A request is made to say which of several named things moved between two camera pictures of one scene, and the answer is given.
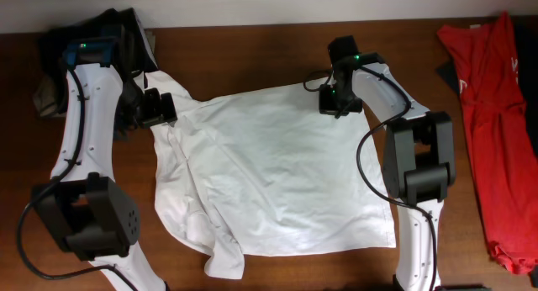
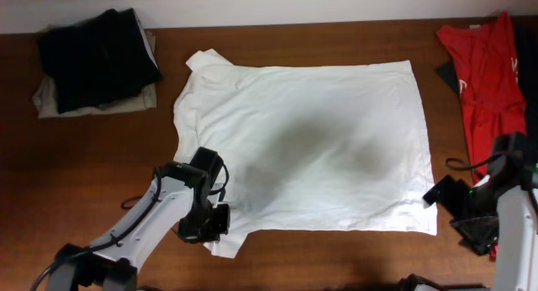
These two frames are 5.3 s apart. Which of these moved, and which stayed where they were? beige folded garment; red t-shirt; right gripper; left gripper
Moved: left gripper; right gripper
Stayed: red t-shirt; beige folded garment
